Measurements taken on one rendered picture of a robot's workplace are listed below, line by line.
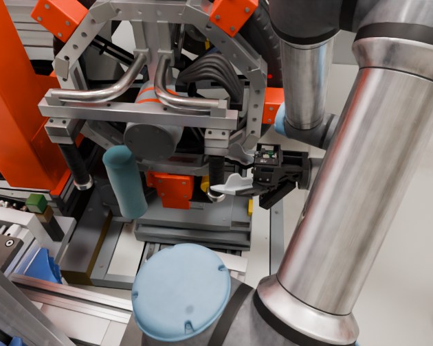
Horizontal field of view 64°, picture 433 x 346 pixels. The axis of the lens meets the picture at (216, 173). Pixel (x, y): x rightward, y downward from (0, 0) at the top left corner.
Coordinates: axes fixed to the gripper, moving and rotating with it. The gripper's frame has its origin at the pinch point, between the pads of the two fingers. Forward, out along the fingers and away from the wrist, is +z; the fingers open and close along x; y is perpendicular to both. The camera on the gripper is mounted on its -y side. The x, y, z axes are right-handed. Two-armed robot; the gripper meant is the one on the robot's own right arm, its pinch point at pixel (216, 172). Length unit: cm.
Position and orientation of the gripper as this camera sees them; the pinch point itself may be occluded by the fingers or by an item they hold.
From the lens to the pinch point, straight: 79.7
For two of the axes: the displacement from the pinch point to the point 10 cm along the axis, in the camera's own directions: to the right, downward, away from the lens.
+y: 0.0, -6.7, -7.4
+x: -1.1, 7.4, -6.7
